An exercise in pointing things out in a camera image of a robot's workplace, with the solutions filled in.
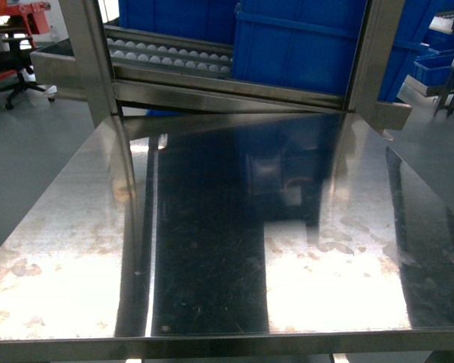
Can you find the stainless steel roller rack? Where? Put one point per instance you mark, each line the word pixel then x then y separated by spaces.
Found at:
pixel 81 68

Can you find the blue crate behind left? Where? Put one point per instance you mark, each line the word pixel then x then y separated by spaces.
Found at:
pixel 212 21

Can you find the red metal table frame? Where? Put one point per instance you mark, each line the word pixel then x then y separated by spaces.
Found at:
pixel 30 16

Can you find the large blue plastic crate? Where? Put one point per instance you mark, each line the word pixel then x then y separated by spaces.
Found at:
pixel 308 45

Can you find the black office chair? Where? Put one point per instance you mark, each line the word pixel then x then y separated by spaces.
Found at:
pixel 16 59

